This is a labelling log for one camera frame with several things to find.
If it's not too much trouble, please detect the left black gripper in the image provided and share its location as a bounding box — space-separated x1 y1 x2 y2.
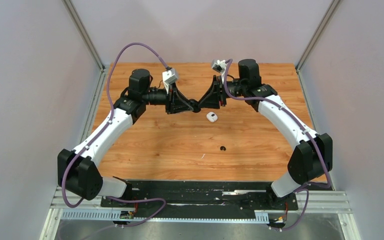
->
142 82 194 115

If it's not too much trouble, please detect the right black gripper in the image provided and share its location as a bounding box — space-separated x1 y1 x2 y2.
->
198 75 247 109

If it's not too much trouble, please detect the white earbud charging case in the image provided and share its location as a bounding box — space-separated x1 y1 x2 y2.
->
206 112 218 123

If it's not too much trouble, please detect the black oval case cover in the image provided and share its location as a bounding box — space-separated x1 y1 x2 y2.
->
190 99 201 113

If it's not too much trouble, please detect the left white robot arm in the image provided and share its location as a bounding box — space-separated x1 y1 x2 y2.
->
57 68 179 207

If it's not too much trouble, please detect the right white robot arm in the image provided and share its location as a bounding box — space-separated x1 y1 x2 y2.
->
203 59 333 209

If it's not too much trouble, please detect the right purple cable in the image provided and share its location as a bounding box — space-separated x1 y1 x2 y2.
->
223 58 333 232

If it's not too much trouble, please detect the purple cable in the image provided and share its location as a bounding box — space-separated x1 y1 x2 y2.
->
223 58 333 232
61 42 173 228

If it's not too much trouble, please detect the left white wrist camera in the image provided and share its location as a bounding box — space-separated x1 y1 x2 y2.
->
161 68 179 94

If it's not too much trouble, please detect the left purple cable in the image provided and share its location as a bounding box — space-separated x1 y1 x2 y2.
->
61 42 173 228

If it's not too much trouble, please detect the left aluminium frame post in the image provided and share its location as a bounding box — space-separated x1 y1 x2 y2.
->
62 0 108 84

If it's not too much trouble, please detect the aluminium frame post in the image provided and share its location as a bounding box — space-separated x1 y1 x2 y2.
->
62 0 108 84
295 0 343 73

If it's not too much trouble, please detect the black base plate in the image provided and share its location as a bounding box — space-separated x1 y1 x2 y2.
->
95 179 334 220

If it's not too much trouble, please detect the slotted cable duct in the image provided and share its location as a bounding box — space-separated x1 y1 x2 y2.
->
60 209 270 224

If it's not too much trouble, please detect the right aluminium frame post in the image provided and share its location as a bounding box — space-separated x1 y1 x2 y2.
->
295 0 343 73

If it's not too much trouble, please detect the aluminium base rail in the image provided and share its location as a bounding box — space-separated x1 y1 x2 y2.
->
39 189 361 240

